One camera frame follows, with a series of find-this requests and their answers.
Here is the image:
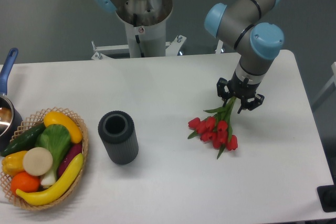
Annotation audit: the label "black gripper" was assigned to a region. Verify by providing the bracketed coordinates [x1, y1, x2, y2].
[216, 73, 265, 114]

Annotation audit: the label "red tulip bouquet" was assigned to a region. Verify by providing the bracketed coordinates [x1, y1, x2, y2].
[187, 97, 238, 158]

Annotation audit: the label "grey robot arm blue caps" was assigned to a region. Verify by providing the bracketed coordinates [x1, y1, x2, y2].
[94, 0, 284, 110]

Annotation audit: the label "dark grey ribbed vase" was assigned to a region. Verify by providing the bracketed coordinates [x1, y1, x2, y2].
[98, 111, 139, 165]

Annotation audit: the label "black device at edge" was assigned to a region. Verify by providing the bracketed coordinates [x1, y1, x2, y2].
[317, 185, 335, 212]

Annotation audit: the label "purple sweet potato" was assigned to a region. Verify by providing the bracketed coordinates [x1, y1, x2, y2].
[57, 143, 82, 178]

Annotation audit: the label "green leafy bok choy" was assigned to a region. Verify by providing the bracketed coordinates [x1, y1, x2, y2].
[35, 124, 71, 188]

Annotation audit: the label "yellow squash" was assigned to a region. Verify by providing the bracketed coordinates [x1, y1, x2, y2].
[44, 111, 83, 144]

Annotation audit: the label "woven wicker basket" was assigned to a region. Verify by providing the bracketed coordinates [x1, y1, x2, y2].
[1, 107, 89, 211]

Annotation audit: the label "beige round disc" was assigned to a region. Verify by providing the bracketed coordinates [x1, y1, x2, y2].
[23, 147, 53, 176]

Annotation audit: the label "green cucumber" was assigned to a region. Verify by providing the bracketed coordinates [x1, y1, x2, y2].
[1, 123, 46, 157]

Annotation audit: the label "yellow banana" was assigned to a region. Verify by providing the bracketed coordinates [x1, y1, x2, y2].
[16, 153, 84, 206]

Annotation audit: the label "orange fruit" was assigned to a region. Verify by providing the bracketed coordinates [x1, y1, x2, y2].
[10, 172, 40, 195]

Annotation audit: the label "yellow bell pepper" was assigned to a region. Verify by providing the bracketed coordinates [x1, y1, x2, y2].
[2, 151, 28, 176]

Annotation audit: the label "white furniture frame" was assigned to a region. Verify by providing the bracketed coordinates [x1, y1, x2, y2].
[311, 62, 335, 112]

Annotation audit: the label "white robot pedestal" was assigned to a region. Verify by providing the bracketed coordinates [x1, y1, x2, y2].
[94, 0, 187, 58]

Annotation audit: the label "black cable on pedestal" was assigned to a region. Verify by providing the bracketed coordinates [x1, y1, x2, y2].
[132, 13, 145, 58]

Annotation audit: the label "blue handled saucepan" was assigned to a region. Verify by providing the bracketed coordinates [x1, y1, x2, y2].
[1, 48, 22, 152]

